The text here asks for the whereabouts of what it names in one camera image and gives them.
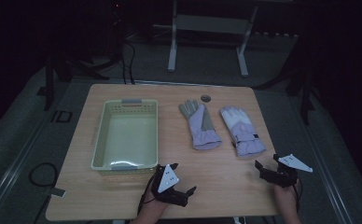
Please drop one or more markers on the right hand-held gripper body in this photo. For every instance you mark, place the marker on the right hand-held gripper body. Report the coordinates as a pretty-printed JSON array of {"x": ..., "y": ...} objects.
[{"x": 281, "y": 175}]

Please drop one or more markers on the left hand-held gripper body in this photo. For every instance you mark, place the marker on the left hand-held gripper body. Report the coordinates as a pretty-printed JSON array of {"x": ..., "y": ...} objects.
[{"x": 167, "y": 180}]

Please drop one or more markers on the lilac glove with grey palm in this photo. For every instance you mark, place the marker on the lilac glove with grey palm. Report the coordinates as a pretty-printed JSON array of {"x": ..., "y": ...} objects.
[{"x": 201, "y": 133}]

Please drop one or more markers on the pale green perforated plastic basket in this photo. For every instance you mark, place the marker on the pale green perforated plastic basket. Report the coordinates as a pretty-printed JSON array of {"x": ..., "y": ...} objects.
[{"x": 126, "y": 140}]

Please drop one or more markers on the person's right hand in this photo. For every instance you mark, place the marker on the person's right hand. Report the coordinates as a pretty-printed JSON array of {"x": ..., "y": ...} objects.
[{"x": 286, "y": 193}]

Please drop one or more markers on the person's left hand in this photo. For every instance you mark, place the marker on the person's left hand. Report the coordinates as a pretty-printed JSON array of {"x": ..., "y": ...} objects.
[{"x": 153, "y": 196}]

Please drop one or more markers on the black stand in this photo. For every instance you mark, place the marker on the black stand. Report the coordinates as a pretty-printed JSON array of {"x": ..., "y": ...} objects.
[
  {"x": 50, "y": 81},
  {"x": 306, "y": 93}
]

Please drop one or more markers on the white power strip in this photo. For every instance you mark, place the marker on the white power strip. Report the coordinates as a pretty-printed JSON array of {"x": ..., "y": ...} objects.
[{"x": 275, "y": 34}]

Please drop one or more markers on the white metal stand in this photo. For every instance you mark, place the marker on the white metal stand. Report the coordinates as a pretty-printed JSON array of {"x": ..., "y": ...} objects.
[{"x": 211, "y": 24}]

